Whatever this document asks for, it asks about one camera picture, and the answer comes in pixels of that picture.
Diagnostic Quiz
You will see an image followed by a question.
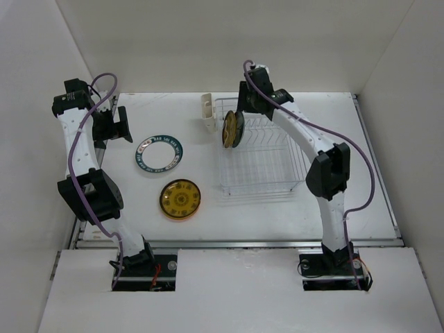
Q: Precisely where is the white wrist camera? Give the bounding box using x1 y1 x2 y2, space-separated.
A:
250 62 269 73
97 90 116 112

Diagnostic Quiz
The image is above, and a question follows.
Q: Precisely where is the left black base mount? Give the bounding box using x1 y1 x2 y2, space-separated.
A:
110 254 178 292

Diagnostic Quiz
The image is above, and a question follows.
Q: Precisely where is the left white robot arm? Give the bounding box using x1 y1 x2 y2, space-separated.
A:
52 78 155 275

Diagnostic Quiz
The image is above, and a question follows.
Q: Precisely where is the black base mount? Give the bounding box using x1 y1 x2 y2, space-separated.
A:
298 253 373 291
110 254 178 292

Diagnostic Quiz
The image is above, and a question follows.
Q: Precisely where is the white wire dish rack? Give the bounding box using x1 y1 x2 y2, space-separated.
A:
214 97 308 197

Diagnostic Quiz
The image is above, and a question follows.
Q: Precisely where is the yellow brown front plate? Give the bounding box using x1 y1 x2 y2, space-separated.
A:
221 110 237 148

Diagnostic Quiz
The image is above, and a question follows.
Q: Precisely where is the brown patterned plate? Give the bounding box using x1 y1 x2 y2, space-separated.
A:
159 179 201 210

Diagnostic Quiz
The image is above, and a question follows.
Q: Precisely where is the cream plastic cutlery holder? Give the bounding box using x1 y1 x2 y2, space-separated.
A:
200 93 216 134

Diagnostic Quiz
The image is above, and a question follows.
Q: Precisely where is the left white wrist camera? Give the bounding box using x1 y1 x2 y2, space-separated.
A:
97 90 116 112

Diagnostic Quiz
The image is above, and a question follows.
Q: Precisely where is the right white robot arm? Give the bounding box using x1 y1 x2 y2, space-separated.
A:
238 64 350 273

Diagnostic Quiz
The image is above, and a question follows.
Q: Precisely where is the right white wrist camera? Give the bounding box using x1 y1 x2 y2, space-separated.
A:
250 62 269 73

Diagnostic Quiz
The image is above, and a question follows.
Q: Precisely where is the aluminium rail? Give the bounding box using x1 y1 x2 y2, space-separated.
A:
69 238 404 249

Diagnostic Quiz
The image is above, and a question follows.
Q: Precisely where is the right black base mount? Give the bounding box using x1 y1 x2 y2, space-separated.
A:
298 253 373 291

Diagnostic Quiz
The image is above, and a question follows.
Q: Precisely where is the dark green plate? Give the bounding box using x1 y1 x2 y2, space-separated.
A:
232 111 245 148

